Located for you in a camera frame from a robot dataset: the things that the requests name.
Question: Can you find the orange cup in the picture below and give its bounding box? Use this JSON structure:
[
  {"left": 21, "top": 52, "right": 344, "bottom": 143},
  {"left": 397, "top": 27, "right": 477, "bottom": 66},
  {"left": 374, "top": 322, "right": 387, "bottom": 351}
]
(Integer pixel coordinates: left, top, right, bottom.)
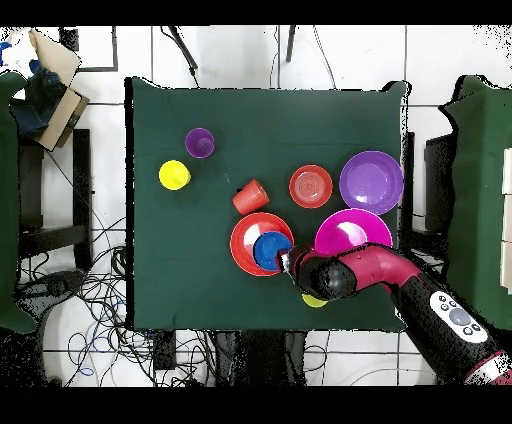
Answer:
[{"left": 231, "top": 178, "right": 271, "bottom": 216}]

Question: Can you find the small blue bowl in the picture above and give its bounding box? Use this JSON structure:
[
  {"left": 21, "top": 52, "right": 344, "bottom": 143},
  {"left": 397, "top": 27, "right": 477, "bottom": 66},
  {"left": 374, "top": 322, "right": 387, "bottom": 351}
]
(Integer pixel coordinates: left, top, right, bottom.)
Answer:
[{"left": 252, "top": 231, "right": 294, "bottom": 272}]

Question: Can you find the large orange bowl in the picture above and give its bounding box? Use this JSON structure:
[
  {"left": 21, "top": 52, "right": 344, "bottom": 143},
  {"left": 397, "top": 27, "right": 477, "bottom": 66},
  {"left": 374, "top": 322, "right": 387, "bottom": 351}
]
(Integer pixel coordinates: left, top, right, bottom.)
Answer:
[{"left": 229, "top": 211, "right": 295, "bottom": 278}]

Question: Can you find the small orange bowl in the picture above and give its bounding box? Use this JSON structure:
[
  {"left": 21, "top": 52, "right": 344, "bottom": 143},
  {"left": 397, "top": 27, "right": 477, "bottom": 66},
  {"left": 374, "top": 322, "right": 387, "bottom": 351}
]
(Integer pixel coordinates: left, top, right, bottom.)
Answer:
[{"left": 288, "top": 164, "right": 334, "bottom": 210}]

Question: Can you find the large pink bowl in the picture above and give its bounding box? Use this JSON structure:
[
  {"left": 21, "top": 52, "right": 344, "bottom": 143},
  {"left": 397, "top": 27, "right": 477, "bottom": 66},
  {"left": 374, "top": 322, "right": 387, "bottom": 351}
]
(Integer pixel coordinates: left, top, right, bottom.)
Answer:
[{"left": 313, "top": 207, "right": 394, "bottom": 257}]

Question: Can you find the dark green tablecloth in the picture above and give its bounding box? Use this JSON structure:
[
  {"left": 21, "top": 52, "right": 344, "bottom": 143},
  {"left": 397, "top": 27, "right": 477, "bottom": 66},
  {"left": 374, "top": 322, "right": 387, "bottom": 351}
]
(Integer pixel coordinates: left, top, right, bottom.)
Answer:
[{"left": 125, "top": 76, "right": 411, "bottom": 333}]

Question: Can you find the purple cup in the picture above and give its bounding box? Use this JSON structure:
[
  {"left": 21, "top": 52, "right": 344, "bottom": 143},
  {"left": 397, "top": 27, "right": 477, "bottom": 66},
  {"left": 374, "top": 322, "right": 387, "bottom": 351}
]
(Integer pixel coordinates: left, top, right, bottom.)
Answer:
[{"left": 184, "top": 127, "right": 216, "bottom": 160}]

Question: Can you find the bright yellow cup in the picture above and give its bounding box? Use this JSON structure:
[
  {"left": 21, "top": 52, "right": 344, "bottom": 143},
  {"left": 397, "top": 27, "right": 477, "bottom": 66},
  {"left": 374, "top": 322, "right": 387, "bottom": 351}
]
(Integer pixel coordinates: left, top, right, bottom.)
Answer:
[{"left": 158, "top": 159, "right": 192, "bottom": 192}]

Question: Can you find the pale yellow cup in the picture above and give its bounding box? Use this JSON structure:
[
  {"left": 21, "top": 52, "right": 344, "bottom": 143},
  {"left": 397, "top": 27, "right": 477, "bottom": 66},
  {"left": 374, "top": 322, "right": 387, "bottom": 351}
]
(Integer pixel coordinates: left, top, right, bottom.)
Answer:
[{"left": 301, "top": 293, "right": 329, "bottom": 309}]

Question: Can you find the purple bowl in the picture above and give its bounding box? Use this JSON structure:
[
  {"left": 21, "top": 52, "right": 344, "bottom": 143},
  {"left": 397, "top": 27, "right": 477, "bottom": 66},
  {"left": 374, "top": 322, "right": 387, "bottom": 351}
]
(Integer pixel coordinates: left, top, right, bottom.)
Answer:
[{"left": 338, "top": 150, "right": 406, "bottom": 216}]

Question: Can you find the black tripod leg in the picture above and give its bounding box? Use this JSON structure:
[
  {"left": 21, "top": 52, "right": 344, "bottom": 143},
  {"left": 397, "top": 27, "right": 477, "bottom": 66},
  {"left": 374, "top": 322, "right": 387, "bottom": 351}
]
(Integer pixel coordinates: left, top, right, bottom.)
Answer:
[
  {"left": 160, "top": 25, "right": 200, "bottom": 87},
  {"left": 285, "top": 24, "right": 298, "bottom": 64}
]

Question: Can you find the black stool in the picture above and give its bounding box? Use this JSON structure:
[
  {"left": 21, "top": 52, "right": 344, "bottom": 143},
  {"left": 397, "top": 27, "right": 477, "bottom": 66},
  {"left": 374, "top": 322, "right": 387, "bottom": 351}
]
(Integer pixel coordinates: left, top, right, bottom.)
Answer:
[{"left": 17, "top": 127, "right": 94, "bottom": 271}]

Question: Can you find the black box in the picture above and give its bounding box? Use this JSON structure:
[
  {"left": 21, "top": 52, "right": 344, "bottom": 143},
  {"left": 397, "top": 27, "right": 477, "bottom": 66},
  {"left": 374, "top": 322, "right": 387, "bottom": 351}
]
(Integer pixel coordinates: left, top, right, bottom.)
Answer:
[{"left": 423, "top": 133, "right": 457, "bottom": 233}]

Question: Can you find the cardboard box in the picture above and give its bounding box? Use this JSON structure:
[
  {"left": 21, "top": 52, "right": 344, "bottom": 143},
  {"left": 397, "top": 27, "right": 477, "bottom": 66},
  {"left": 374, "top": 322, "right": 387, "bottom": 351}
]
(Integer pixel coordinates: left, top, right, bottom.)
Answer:
[{"left": 9, "top": 28, "right": 91, "bottom": 153}]

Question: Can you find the green-covered side table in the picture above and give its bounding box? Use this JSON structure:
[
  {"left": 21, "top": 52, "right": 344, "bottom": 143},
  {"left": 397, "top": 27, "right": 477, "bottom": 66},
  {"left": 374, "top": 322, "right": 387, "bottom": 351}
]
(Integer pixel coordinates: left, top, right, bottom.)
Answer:
[
  {"left": 435, "top": 74, "right": 512, "bottom": 331},
  {"left": 0, "top": 70, "right": 37, "bottom": 335}
]

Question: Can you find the dark blue cloth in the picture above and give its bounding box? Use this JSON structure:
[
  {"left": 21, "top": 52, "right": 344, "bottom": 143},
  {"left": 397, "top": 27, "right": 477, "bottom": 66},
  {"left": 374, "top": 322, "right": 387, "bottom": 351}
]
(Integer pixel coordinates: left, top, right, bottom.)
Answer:
[{"left": 9, "top": 59, "right": 67, "bottom": 139}]

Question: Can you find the white box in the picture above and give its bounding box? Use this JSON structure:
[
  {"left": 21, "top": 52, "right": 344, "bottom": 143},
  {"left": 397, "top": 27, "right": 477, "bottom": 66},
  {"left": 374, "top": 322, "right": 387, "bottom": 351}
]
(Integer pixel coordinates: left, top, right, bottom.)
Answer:
[
  {"left": 501, "top": 195, "right": 512, "bottom": 242},
  {"left": 501, "top": 147, "right": 512, "bottom": 196}
]

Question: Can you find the tangle of floor cables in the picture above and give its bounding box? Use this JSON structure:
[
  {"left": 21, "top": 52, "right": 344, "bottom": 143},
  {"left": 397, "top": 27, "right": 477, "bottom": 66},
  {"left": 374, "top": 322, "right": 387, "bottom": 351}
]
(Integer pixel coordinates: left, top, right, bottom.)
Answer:
[{"left": 17, "top": 215, "right": 225, "bottom": 387}]

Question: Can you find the black pedestal foot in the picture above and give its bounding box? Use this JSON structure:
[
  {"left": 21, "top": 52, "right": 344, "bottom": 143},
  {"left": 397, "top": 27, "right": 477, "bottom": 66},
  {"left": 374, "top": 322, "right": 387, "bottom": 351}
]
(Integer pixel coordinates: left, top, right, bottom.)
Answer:
[{"left": 15, "top": 269, "right": 87, "bottom": 317}]

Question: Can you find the black square frame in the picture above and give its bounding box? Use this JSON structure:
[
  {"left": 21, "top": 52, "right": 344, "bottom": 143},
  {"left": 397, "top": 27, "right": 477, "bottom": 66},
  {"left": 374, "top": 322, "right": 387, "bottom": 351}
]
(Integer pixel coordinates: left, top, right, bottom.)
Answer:
[{"left": 59, "top": 25, "right": 119, "bottom": 73}]

